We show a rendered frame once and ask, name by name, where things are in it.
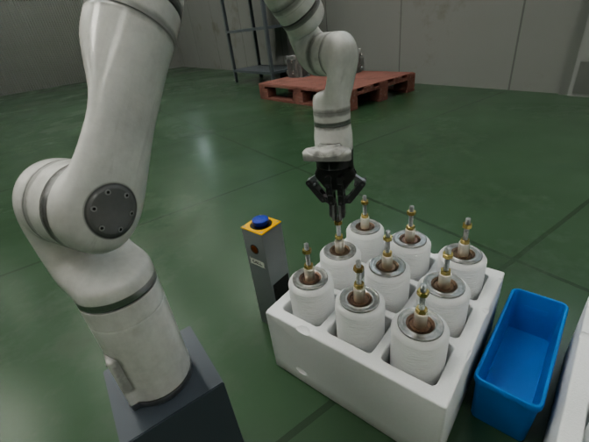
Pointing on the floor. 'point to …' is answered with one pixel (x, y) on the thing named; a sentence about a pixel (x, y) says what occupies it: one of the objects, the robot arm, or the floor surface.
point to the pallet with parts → (301, 81)
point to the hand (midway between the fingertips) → (337, 210)
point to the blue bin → (519, 363)
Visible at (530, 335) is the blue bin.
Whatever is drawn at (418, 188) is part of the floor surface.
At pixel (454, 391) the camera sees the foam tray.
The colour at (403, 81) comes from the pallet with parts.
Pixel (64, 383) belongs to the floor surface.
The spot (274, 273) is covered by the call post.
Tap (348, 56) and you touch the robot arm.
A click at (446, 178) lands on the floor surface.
